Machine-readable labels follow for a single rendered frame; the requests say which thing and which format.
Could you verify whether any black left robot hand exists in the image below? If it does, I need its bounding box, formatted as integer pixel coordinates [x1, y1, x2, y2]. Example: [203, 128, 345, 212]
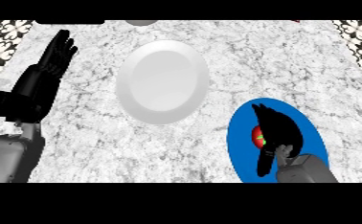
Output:
[0, 29, 79, 124]

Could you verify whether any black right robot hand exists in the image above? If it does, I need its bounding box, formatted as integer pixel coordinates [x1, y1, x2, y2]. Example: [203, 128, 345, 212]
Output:
[249, 102, 305, 178]

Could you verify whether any red tomato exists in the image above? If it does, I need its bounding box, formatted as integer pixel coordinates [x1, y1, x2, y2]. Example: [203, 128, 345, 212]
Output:
[249, 125, 267, 149]

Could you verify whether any blue plate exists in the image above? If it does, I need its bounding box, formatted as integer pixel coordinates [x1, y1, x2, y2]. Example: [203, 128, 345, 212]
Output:
[225, 97, 329, 184]

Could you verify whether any white plate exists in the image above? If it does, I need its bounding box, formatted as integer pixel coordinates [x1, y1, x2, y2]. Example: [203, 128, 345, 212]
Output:
[115, 39, 211, 125]

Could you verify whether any grey round object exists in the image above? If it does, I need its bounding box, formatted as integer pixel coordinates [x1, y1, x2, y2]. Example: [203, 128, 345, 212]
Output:
[122, 19, 157, 28]

